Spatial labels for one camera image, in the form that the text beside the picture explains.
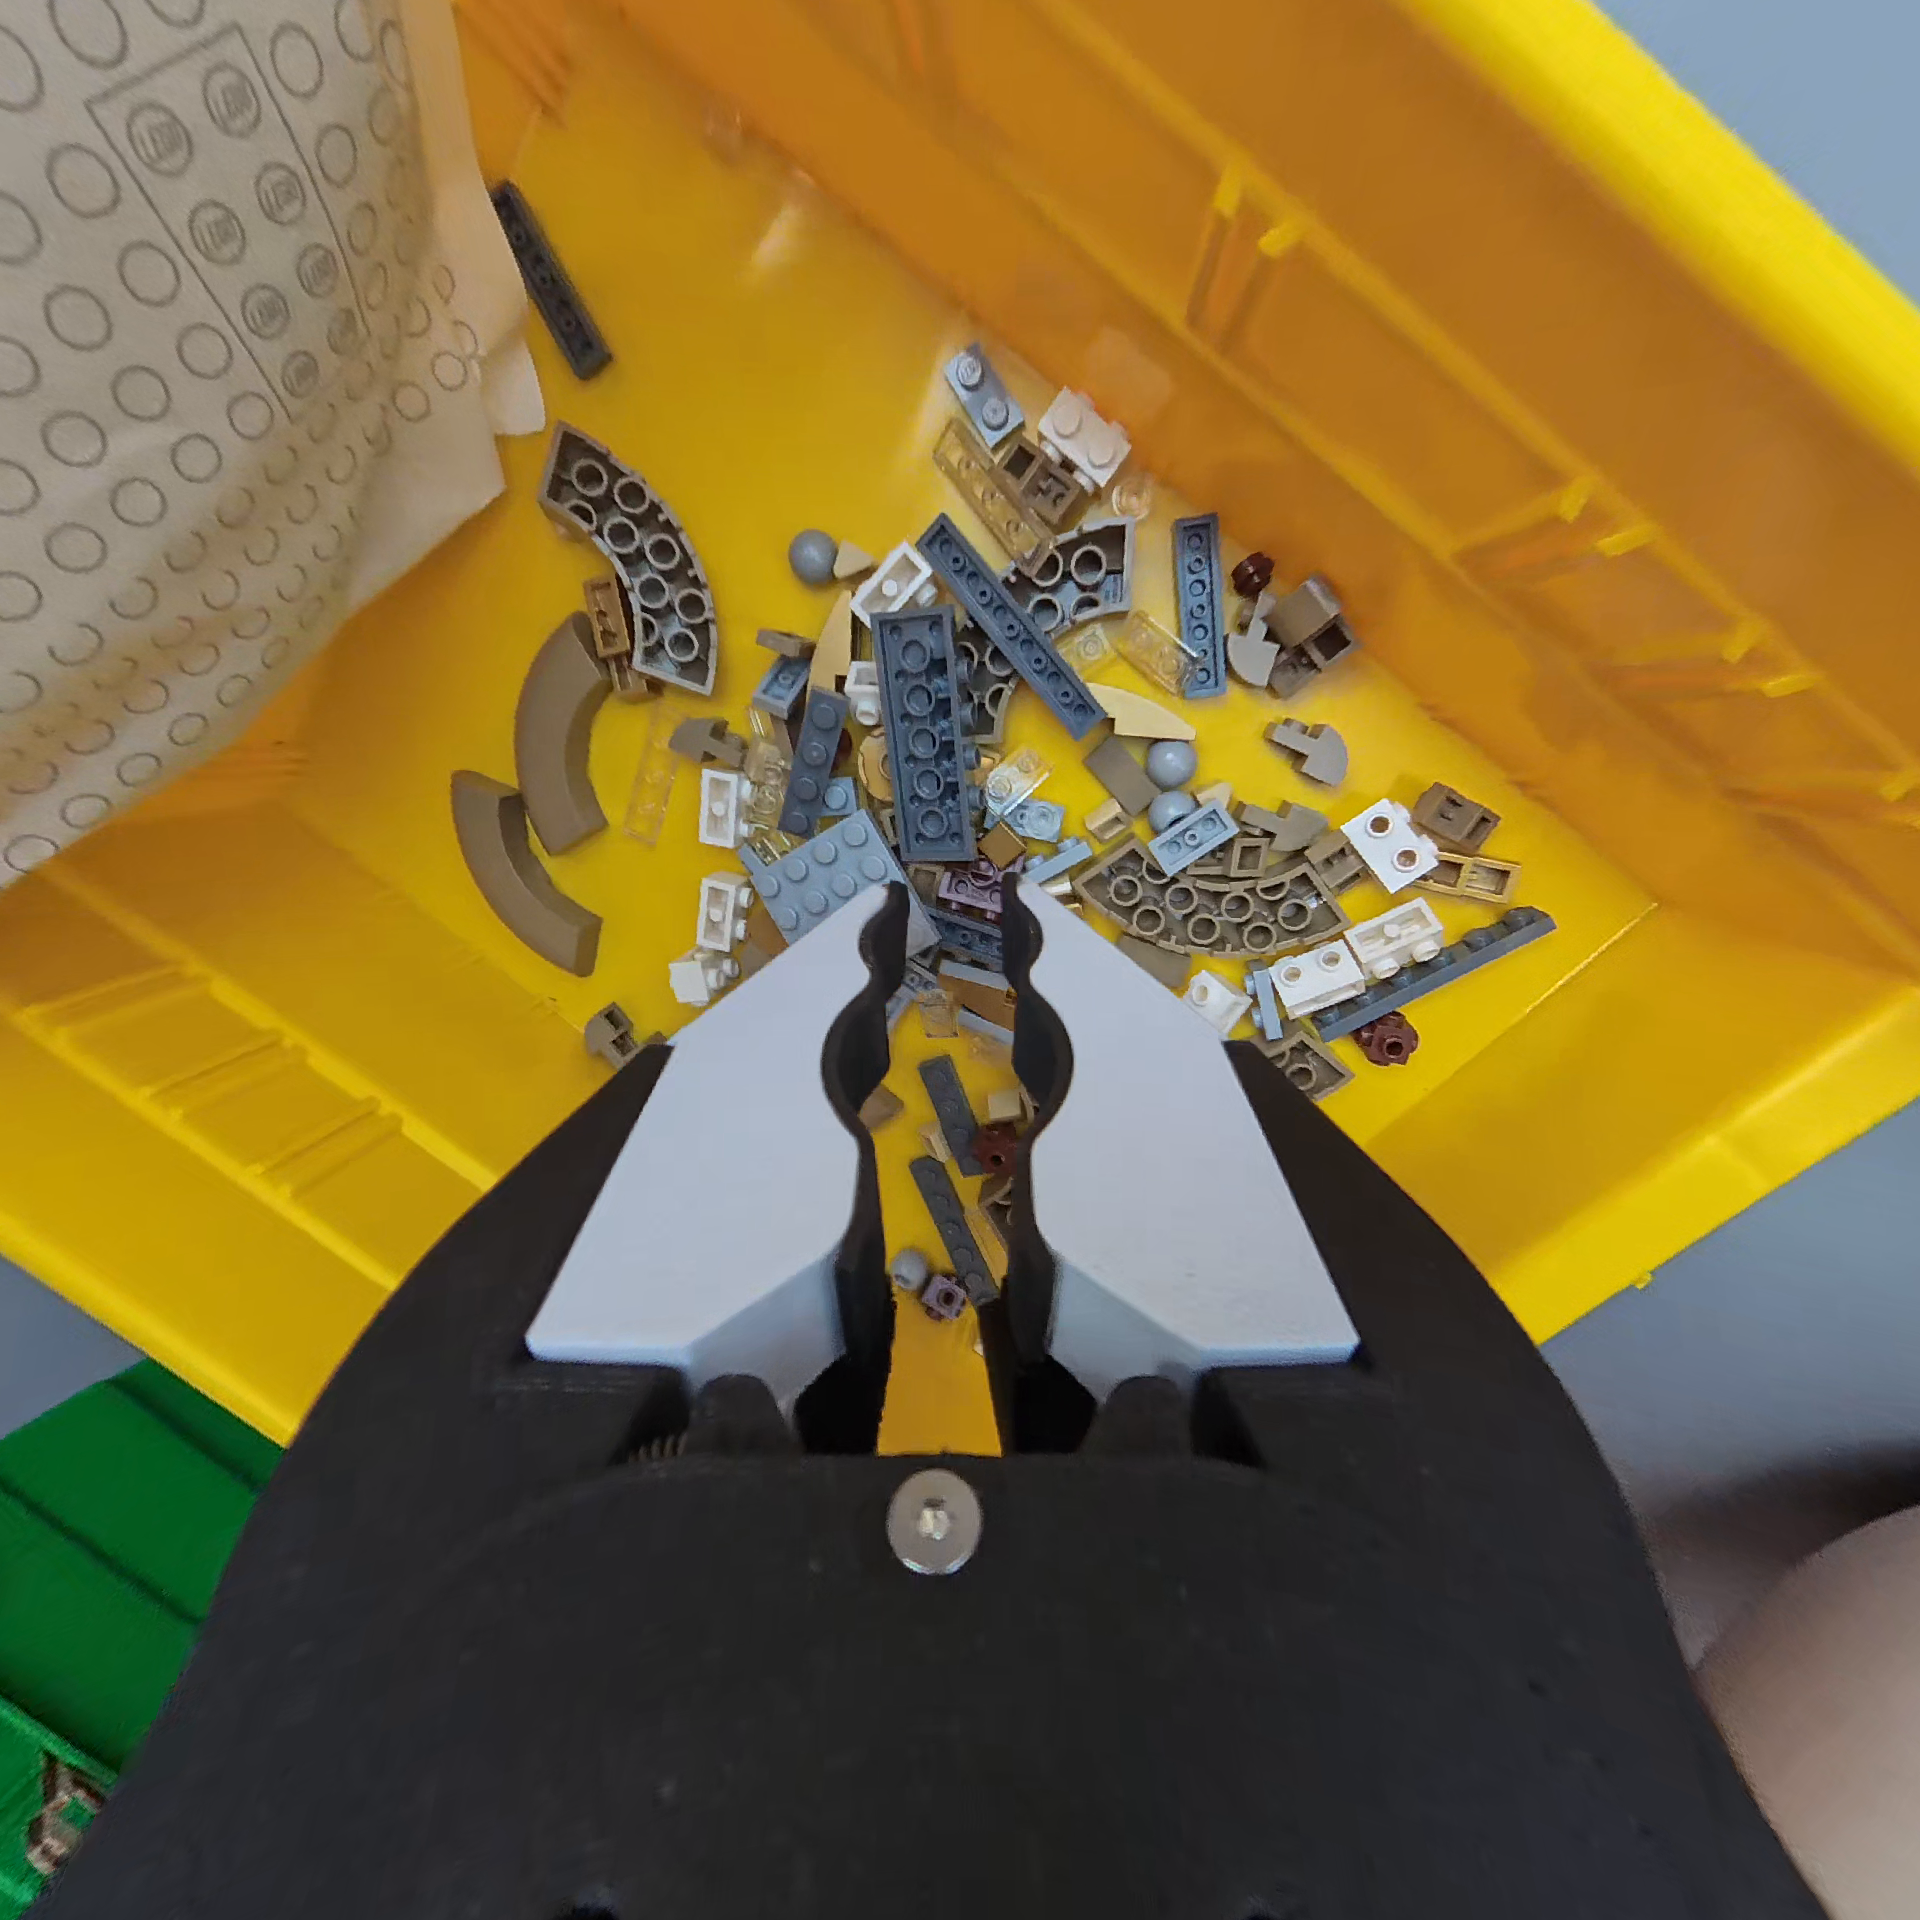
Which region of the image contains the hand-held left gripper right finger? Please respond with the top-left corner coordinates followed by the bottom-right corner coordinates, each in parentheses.
top-left (977, 873), bottom-right (1361, 1453)

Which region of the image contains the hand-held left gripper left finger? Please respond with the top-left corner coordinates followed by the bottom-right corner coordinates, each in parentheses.
top-left (525, 882), bottom-right (913, 1453)

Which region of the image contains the pile of small toy bricks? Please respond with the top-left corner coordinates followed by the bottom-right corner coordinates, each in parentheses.
top-left (583, 344), bottom-right (1561, 1327)

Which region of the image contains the yellow plastic bin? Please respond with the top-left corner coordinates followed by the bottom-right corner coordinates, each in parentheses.
top-left (0, 0), bottom-right (1920, 1445)

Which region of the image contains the grey desk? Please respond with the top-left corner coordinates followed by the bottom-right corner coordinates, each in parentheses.
top-left (0, 0), bottom-right (1920, 1519)

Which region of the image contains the dark tan arch brick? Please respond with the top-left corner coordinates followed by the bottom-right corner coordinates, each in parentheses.
top-left (511, 611), bottom-right (616, 858)
top-left (449, 769), bottom-right (605, 979)

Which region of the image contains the grey curved studded brick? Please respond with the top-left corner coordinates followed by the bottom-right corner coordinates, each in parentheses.
top-left (537, 421), bottom-right (722, 697)

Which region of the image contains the large green plastic bin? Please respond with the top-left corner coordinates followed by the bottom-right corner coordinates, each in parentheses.
top-left (0, 1359), bottom-right (288, 1920)

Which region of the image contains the person's beige trouser leg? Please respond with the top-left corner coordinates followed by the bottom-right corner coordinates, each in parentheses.
top-left (1628, 1477), bottom-right (1920, 1920)

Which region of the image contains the dark grey long plate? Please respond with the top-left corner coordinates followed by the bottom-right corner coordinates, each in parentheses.
top-left (489, 180), bottom-right (615, 384)

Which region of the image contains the printed paper bag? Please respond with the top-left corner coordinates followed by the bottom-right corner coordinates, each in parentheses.
top-left (0, 0), bottom-right (548, 890)

